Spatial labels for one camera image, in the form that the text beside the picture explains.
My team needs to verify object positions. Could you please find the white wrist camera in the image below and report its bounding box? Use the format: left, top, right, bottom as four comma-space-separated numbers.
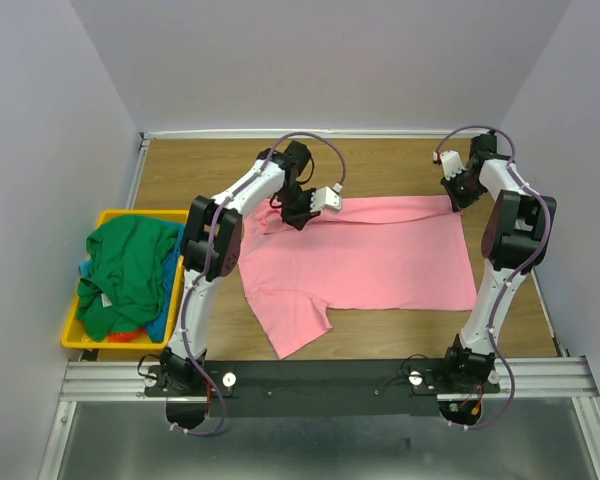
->
310, 186, 342, 213
434, 150, 466, 180

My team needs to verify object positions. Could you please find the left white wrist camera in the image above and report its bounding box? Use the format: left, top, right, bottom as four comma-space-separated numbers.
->
310, 186, 342, 213

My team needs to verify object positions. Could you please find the pink t shirt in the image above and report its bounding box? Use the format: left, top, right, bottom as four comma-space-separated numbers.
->
238, 195, 477, 359

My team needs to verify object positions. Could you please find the blue t shirt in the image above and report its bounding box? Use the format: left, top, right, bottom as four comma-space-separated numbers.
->
76, 224, 186, 344

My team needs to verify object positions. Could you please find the aluminium front rail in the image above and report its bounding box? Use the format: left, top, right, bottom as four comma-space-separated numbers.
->
60, 357, 599, 402

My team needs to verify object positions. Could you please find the yellow plastic bin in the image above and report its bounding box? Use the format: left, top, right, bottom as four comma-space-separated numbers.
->
61, 209, 187, 350

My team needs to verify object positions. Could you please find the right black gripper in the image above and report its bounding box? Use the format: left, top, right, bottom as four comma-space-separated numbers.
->
439, 169, 483, 213

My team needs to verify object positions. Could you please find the orange t shirt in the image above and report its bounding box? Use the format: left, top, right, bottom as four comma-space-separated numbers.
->
107, 327, 151, 344

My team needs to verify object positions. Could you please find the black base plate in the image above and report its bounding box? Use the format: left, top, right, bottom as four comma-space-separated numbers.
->
144, 355, 500, 430

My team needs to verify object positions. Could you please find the green t shirt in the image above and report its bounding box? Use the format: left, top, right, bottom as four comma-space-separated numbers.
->
75, 214, 182, 343

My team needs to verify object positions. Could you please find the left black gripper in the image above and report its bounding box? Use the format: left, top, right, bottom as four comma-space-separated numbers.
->
274, 184, 320, 232

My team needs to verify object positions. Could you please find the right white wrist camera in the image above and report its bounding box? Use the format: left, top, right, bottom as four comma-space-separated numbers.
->
434, 150, 466, 180

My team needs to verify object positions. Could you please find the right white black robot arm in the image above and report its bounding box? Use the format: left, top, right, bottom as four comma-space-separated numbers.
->
433, 129, 557, 392

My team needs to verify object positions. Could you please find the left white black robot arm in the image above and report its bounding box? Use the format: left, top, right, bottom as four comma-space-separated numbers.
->
160, 140, 319, 395

